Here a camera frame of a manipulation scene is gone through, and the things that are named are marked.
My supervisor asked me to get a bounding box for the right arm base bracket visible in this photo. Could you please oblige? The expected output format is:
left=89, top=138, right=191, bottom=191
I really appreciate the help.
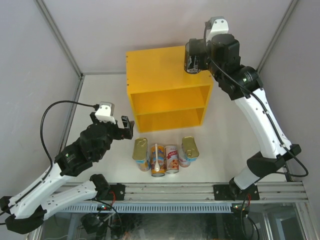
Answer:
left=213, top=184, right=260, bottom=201

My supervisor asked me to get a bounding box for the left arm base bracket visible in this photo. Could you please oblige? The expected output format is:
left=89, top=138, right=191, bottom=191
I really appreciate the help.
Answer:
left=95, top=183, right=126, bottom=201

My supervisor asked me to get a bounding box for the gold rectangular tin blue label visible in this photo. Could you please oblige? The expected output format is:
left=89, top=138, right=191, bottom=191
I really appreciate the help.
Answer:
left=181, top=136, right=200, bottom=162

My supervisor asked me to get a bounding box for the red white labelled can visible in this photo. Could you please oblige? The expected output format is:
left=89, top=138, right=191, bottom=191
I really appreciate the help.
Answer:
left=164, top=145, right=179, bottom=174

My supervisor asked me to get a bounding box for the orange can with spoon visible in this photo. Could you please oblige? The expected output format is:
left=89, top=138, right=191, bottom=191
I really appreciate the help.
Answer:
left=150, top=143, right=166, bottom=177

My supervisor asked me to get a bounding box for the black cylindrical can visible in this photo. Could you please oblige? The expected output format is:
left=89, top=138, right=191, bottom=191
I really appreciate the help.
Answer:
left=184, top=43, right=201, bottom=75

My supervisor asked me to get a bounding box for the grey slotted cable duct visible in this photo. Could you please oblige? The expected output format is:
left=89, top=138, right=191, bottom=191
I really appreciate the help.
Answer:
left=61, top=202, right=232, bottom=214

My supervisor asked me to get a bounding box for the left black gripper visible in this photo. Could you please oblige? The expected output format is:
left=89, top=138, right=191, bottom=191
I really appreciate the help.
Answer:
left=91, top=111, right=135, bottom=160

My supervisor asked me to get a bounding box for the aluminium mounting rail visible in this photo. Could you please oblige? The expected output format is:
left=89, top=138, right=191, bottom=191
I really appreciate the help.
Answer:
left=118, top=182, right=308, bottom=203

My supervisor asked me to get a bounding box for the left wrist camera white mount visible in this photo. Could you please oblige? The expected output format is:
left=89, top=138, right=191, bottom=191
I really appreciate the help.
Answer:
left=94, top=101, right=116, bottom=124

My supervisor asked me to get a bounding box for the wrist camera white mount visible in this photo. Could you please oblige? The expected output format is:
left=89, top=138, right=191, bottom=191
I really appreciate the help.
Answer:
left=204, top=16, right=229, bottom=42
left=94, top=101, right=116, bottom=124

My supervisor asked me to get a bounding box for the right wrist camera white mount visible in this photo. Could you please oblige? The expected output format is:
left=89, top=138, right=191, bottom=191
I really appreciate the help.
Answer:
left=204, top=16, right=229, bottom=42

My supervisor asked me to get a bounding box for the yellow wooden shelf cabinet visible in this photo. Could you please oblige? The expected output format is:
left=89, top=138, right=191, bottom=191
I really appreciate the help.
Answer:
left=126, top=46, right=214, bottom=133

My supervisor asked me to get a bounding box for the white lidded pink can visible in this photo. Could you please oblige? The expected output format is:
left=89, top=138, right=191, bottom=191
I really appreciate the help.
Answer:
left=178, top=148, right=191, bottom=168

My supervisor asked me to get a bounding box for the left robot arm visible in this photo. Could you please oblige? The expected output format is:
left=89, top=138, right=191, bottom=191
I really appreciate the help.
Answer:
left=0, top=113, right=135, bottom=235

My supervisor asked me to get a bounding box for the left camera black cable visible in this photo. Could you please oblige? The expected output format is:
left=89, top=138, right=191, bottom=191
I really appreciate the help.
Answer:
left=40, top=100, right=100, bottom=166

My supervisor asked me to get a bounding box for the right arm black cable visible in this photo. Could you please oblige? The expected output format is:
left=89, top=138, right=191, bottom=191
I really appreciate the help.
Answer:
left=203, top=23, right=309, bottom=178

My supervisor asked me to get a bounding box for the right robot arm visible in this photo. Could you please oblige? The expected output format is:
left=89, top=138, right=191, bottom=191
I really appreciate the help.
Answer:
left=184, top=33, right=301, bottom=200

